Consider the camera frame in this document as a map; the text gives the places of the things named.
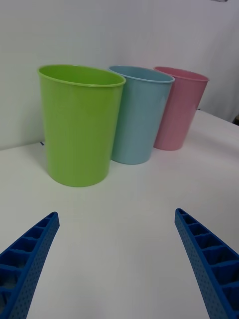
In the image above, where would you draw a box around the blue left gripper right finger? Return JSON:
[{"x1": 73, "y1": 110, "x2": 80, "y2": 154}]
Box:
[{"x1": 174, "y1": 208, "x2": 239, "y2": 319}]

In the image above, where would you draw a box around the green plastic bin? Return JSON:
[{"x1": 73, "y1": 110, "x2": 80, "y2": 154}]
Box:
[{"x1": 36, "y1": 64, "x2": 127, "y2": 188}]

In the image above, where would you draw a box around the pink plastic bin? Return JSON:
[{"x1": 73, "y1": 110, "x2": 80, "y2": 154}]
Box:
[{"x1": 152, "y1": 66, "x2": 210, "y2": 151}]

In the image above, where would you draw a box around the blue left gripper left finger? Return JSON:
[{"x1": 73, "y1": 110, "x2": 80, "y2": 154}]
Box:
[{"x1": 0, "y1": 211, "x2": 61, "y2": 319}]

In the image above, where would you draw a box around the pale blue plastic bin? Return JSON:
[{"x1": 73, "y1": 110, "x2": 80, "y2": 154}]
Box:
[{"x1": 108, "y1": 65, "x2": 176, "y2": 165}]

